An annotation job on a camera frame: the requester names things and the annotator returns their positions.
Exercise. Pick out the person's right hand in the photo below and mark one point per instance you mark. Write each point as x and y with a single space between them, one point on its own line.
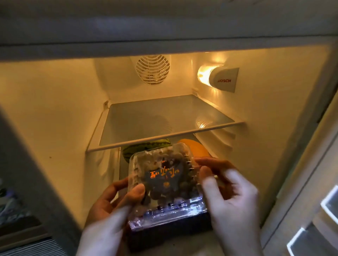
235 211

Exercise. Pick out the person's left hand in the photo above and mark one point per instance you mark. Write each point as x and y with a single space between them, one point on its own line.
103 226

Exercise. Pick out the yellow mango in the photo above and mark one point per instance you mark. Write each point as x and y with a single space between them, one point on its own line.
196 149

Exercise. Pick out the blueberry clamshell box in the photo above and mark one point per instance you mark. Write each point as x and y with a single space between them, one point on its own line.
166 184

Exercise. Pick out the small watermelon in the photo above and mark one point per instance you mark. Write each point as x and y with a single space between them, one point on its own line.
142 147

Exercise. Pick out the silver refrigerator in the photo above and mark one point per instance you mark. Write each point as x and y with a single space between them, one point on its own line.
52 105

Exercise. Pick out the printed paper cover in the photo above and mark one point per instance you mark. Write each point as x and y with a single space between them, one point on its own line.
10 211

